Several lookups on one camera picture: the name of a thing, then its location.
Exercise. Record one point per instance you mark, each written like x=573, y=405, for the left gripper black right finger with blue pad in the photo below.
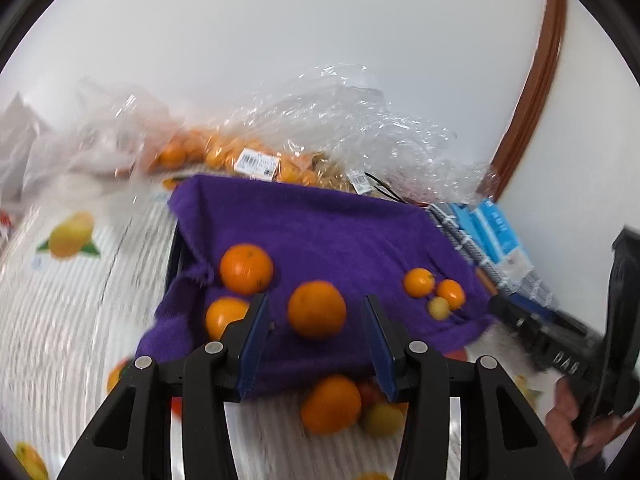
x=501, y=435

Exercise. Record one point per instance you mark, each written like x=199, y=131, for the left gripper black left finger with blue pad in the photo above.
x=129, y=436

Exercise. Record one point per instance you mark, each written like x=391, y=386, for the small orange kumquat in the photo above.
x=418, y=282

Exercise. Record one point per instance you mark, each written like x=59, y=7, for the large round orange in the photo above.
x=246, y=269

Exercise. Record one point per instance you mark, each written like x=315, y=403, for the oval orange mango fruit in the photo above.
x=222, y=312

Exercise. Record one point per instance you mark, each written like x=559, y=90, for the person's right hand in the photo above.
x=573, y=449

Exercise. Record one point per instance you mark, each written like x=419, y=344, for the grey checked cloth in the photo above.
x=530, y=286

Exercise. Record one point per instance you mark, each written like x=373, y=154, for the yellow green fruit on table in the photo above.
x=382, y=420

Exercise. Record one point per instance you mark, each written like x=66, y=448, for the small orange right pile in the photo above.
x=452, y=292

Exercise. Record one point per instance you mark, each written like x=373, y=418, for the small yellow green fruit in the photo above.
x=438, y=308

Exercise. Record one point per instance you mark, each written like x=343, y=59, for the blue white box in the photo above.
x=490, y=230

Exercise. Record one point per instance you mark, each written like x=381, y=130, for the orange fruit upper pile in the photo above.
x=331, y=406

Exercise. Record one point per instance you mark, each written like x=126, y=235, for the fruit print tablecloth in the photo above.
x=81, y=280

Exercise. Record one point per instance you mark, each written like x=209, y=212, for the orange fruit in pile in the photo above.
x=316, y=310

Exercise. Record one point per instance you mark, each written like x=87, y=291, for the purple towel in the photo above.
x=361, y=245

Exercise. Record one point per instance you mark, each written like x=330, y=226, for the crumpled clear plastic bag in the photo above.
x=119, y=130

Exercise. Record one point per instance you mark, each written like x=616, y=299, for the white barcode label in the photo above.
x=257, y=165

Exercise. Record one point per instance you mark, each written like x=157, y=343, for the clear bag of kumquats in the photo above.
x=330, y=127

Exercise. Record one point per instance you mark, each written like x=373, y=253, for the white plastic bag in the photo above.
x=20, y=127

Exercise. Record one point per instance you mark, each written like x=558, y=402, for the brown wooden door frame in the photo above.
x=533, y=98

